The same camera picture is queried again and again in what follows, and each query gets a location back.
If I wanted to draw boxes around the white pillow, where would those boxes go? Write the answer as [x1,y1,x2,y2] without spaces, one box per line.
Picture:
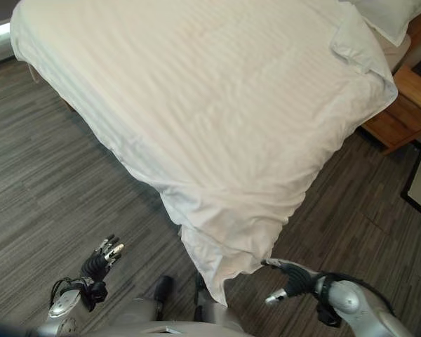
[349,0,421,46]

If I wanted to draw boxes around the silver robot body and legs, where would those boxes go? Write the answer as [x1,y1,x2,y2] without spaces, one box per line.
[65,274,248,337]

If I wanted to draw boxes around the bed with beige base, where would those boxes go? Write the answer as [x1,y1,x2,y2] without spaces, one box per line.
[378,34,412,74]

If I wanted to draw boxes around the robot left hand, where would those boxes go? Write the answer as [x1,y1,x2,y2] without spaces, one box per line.
[80,235,126,282]

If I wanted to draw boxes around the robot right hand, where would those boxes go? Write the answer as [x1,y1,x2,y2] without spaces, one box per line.
[260,258,319,307]

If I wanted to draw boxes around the white striped duvet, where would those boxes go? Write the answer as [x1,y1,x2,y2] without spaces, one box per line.
[9,0,399,305]

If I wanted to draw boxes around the wooden nightstand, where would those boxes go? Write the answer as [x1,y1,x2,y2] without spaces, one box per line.
[363,63,421,156]

